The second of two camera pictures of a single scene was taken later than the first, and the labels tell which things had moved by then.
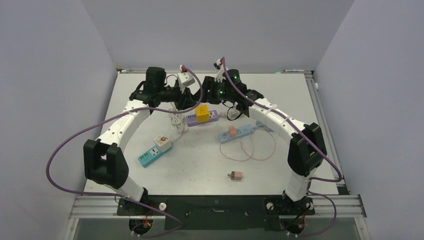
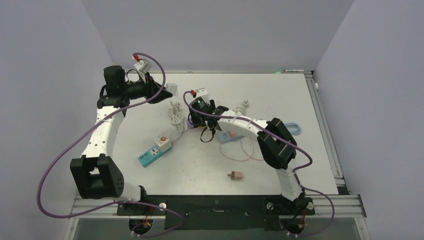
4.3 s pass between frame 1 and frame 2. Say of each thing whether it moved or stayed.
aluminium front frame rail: stayed
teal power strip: stayed
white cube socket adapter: stayed
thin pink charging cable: moved
